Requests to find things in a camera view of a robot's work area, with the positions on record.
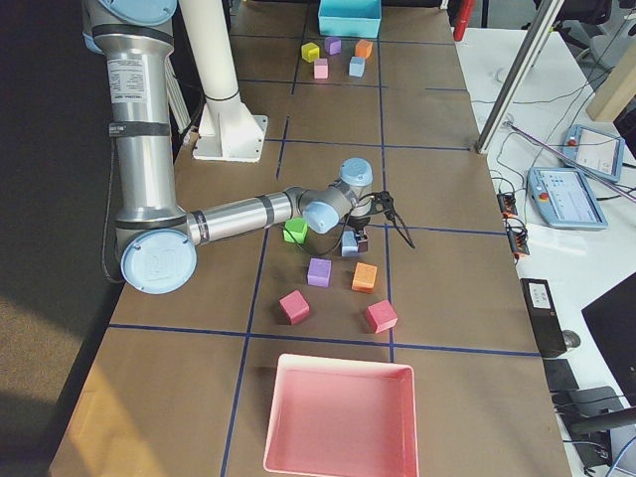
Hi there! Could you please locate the orange foam block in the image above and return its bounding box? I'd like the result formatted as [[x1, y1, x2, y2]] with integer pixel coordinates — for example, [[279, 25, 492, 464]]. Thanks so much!
[[351, 262, 378, 293], [355, 39, 374, 59]]

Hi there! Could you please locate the yellow foam block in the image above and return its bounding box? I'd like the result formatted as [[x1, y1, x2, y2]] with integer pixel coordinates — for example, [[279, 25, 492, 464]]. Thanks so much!
[[301, 42, 320, 64]]

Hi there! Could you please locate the crimson foam block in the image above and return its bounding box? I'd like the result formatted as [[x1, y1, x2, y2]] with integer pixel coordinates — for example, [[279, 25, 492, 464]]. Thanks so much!
[[278, 290, 311, 325]]

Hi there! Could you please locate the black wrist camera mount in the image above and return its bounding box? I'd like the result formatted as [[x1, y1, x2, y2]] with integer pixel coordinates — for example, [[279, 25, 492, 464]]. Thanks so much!
[[370, 191, 396, 220]]

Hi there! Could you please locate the purple foam block right side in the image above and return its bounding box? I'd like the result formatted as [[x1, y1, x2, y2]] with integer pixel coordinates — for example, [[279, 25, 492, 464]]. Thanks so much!
[[307, 257, 332, 287]]

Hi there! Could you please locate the teach pendant near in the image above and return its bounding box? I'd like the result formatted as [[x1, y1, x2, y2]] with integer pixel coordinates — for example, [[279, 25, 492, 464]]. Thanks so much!
[[527, 167, 608, 231]]

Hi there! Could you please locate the reacher grabber tool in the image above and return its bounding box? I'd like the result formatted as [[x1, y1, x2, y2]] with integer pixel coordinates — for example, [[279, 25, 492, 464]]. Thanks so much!
[[505, 121, 636, 204]]

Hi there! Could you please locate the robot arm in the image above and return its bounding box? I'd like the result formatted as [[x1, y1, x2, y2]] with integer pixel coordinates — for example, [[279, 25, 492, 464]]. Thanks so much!
[[82, 1, 373, 294]]

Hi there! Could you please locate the red cylinder bottle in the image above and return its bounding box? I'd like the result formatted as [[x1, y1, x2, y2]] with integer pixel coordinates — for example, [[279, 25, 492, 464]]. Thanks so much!
[[453, 0, 475, 42]]

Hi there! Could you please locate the orange foam block right side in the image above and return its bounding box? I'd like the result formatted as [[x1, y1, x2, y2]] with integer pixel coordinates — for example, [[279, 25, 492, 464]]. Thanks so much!
[[351, 262, 378, 293]]

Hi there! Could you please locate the pink foam block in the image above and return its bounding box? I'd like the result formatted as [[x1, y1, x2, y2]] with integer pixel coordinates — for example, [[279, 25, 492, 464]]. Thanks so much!
[[313, 58, 329, 80]]

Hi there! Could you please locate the teach pendant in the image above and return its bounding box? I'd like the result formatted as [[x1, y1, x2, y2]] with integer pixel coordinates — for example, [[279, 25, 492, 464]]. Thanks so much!
[[527, 167, 608, 231], [561, 124, 625, 183]]

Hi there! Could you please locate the green foam block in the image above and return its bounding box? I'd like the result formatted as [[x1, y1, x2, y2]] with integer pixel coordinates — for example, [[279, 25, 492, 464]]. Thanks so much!
[[282, 218, 308, 244]]

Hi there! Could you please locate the purple foam block left side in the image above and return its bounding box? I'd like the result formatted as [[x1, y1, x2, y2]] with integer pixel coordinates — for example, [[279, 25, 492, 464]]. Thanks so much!
[[324, 36, 342, 56]]

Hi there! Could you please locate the light blue foam block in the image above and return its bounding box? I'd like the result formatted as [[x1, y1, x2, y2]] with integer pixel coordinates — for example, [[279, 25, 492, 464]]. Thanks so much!
[[348, 56, 366, 78], [341, 230, 359, 257]]

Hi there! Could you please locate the orange foam block left side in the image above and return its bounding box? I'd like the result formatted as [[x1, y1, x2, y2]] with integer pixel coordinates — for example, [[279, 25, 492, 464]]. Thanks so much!
[[355, 39, 374, 59]]

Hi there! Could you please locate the aluminium frame post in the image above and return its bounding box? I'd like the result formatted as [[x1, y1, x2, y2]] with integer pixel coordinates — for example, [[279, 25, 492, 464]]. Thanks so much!
[[475, 0, 564, 154]]

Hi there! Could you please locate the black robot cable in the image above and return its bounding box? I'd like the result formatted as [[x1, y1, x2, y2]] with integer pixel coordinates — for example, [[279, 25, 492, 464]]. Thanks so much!
[[385, 208, 416, 249]]

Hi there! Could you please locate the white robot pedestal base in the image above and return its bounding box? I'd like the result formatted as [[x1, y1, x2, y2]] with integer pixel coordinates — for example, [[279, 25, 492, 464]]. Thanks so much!
[[179, 0, 268, 163]]

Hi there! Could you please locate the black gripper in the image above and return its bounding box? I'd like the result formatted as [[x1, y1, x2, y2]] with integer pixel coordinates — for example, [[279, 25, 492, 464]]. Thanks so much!
[[347, 216, 371, 252]]

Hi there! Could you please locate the purple foam block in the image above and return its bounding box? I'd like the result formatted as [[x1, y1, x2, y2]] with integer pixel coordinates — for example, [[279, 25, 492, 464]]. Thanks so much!
[[324, 36, 342, 56], [307, 257, 332, 287]]

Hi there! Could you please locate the black power box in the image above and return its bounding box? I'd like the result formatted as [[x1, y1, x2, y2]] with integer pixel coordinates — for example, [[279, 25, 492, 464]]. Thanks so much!
[[520, 278, 566, 358]]

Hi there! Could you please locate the red plastic bin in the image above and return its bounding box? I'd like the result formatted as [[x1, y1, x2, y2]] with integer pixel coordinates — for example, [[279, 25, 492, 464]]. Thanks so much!
[[263, 354, 419, 476]]

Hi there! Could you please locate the teach pendant far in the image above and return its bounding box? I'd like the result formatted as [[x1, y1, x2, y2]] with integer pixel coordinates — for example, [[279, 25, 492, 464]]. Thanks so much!
[[561, 124, 625, 183]]

